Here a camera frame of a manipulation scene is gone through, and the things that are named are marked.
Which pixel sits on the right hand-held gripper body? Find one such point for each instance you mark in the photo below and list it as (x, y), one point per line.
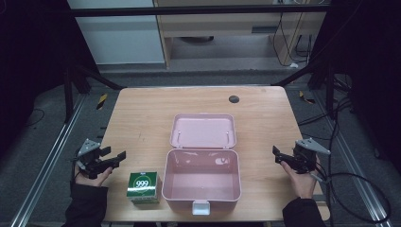
(305, 159)

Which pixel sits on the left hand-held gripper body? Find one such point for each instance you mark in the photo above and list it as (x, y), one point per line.
(91, 157)

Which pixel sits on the green medicine box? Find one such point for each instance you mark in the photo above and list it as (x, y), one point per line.
(143, 186)

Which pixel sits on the pink plastic lidded box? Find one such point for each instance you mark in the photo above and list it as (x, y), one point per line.
(201, 179)

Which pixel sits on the person's left hand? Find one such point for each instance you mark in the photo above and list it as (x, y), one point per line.
(91, 182)

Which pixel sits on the person's right hand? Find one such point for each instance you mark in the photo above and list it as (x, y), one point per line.
(303, 184)

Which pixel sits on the yellow black striped tape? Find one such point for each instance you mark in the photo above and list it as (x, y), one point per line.
(305, 97)
(101, 101)

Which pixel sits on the black metal stand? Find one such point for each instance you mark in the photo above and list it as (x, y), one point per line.
(329, 91)
(68, 94)

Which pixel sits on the black round table grommet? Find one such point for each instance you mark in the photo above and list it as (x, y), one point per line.
(234, 99)

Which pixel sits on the white plug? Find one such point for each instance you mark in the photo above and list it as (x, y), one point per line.
(293, 65)

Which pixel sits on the white cabinet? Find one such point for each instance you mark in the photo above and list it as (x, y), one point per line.
(119, 38)

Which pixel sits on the light wooden desk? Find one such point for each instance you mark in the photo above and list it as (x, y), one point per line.
(220, 25)

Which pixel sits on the black metal crossbar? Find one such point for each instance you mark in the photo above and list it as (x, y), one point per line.
(189, 10)

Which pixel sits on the aluminium floor rail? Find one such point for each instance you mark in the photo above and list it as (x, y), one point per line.
(356, 176)
(47, 164)

